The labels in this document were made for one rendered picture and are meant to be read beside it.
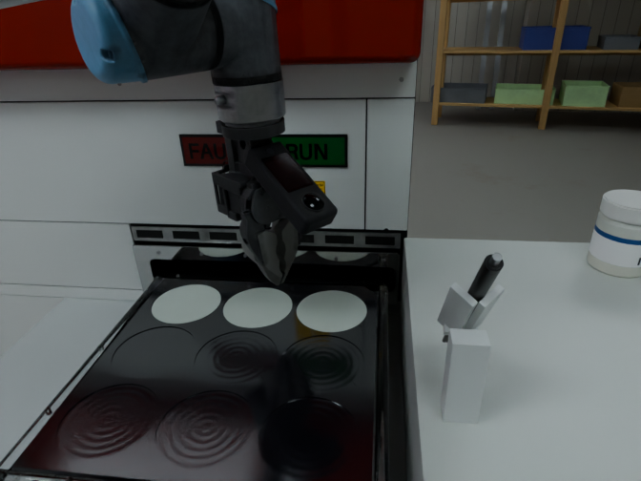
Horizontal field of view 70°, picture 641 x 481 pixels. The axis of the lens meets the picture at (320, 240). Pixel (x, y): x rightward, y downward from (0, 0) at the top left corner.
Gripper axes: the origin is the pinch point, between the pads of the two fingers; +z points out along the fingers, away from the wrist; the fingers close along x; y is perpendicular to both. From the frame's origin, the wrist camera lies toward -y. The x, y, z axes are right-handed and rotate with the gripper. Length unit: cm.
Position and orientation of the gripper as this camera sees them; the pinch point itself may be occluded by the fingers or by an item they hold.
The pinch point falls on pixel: (281, 277)
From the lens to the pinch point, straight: 59.9
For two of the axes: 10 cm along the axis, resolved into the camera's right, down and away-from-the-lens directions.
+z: 0.6, 8.8, 4.6
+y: -6.9, -3.0, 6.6
